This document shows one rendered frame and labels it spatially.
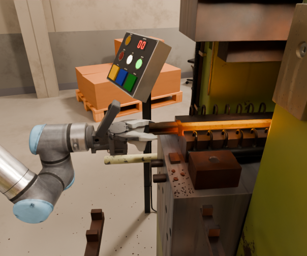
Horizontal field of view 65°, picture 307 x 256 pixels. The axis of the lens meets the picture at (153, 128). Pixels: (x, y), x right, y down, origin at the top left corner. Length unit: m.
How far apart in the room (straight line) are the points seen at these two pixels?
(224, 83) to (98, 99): 2.16
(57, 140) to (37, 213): 0.20
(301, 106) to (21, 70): 4.06
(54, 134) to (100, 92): 2.21
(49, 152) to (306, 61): 0.66
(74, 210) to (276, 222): 1.55
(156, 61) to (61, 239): 1.26
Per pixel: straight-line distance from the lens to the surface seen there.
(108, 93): 2.98
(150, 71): 1.12
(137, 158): 1.25
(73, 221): 1.87
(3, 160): 0.71
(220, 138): 0.75
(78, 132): 0.74
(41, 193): 0.73
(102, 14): 4.13
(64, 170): 0.81
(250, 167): 0.79
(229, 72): 0.96
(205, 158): 0.67
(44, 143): 0.76
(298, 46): 0.48
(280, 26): 0.69
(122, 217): 1.82
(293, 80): 0.48
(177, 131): 0.77
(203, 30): 0.62
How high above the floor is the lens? 1.37
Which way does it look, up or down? 29 degrees down
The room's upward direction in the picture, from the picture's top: straight up
